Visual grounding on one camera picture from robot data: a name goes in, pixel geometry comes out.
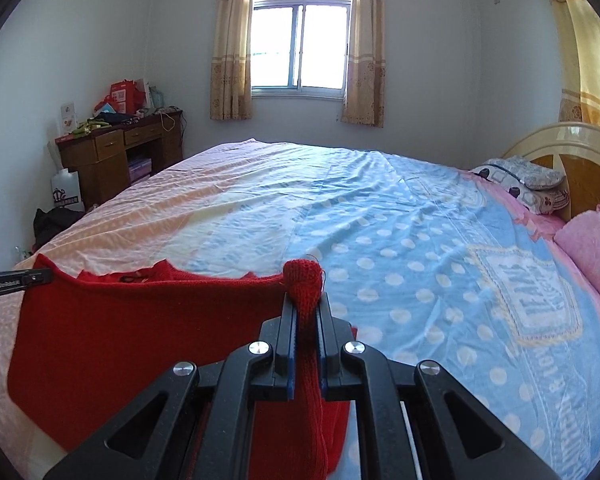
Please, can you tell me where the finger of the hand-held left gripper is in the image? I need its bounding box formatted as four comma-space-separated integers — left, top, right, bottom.
0, 267, 55, 297

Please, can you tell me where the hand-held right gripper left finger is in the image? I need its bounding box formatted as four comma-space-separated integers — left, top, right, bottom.
42, 290, 298, 480

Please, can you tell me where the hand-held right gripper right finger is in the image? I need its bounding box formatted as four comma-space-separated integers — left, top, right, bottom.
317, 292, 563, 480

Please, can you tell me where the red knit sweater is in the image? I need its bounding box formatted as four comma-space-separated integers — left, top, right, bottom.
7, 255, 353, 480

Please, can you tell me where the black bag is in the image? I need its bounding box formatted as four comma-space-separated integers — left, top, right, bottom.
32, 206, 86, 253

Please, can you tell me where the white paper bag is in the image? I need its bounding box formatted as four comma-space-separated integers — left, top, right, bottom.
50, 167, 86, 211

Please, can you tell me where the white printed card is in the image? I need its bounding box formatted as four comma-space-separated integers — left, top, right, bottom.
60, 101, 78, 136

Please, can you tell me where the brown wooden desk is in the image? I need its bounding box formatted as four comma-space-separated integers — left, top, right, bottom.
55, 108, 185, 211

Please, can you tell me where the green cloth bundle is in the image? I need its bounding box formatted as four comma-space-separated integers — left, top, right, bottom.
70, 119, 106, 136

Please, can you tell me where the bed with polka dot sheet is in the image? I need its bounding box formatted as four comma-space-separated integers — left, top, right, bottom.
0, 137, 600, 480

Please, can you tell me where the purple box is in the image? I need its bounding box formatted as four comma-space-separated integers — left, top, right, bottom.
128, 157, 153, 183

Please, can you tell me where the red gift box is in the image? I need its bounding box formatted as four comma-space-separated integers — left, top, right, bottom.
94, 79, 148, 116

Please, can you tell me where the panda print pillow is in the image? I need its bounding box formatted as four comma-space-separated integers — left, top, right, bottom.
472, 165, 571, 216

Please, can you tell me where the grey patterned pillow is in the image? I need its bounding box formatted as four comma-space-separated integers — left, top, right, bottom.
485, 155, 566, 191

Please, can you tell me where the pink quilt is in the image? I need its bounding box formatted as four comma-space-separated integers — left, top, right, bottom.
552, 192, 600, 321

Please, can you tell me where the beige patterned curtain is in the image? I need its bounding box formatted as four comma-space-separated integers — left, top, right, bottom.
209, 0, 257, 122
341, 0, 387, 128

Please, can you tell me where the sliding window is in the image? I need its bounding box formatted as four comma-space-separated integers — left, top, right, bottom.
250, 0, 356, 95

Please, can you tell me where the cream wooden headboard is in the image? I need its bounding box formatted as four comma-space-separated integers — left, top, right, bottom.
500, 121, 600, 223

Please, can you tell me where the yellow curtain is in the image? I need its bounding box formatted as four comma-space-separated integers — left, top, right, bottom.
540, 0, 600, 136

